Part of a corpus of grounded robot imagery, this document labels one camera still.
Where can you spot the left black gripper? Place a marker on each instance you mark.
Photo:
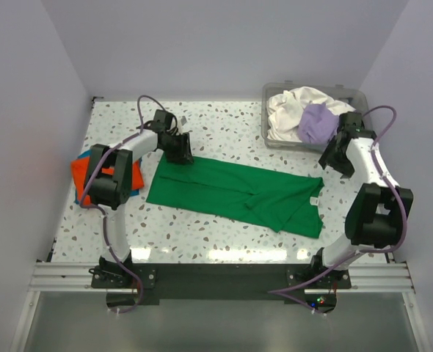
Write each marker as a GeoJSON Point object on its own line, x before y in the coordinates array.
{"type": "Point", "coordinates": [182, 147]}

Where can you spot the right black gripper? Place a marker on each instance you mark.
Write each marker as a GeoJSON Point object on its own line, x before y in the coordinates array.
{"type": "Point", "coordinates": [334, 158]}

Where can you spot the green t shirt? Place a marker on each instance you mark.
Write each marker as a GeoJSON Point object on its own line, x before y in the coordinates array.
{"type": "Point", "coordinates": [277, 200]}

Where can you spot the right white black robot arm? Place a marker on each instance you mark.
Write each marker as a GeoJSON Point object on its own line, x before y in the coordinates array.
{"type": "Point", "coordinates": [377, 219]}

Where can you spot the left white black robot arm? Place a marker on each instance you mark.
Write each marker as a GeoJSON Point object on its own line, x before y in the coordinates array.
{"type": "Point", "coordinates": [108, 180]}

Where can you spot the lavender crumpled t shirt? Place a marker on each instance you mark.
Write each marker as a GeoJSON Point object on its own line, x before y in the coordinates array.
{"type": "Point", "coordinates": [317, 125]}

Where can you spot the clear plastic bin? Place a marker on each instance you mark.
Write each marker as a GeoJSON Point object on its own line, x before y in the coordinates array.
{"type": "Point", "coordinates": [353, 97]}

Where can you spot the white crumpled t shirt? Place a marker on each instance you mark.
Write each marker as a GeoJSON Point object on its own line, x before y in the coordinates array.
{"type": "Point", "coordinates": [285, 111]}

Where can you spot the folded blue t shirt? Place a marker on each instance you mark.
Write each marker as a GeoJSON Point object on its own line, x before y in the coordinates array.
{"type": "Point", "coordinates": [80, 155]}

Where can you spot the folded orange t shirt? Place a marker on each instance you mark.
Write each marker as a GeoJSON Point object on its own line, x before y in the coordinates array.
{"type": "Point", "coordinates": [137, 176]}

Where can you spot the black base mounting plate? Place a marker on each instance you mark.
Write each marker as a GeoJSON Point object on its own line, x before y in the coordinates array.
{"type": "Point", "coordinates": [149, 284]}

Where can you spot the aluminium frame rail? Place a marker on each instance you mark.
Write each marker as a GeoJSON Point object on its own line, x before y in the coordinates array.
{"type": "Point", "coordinates": [365, 278]}

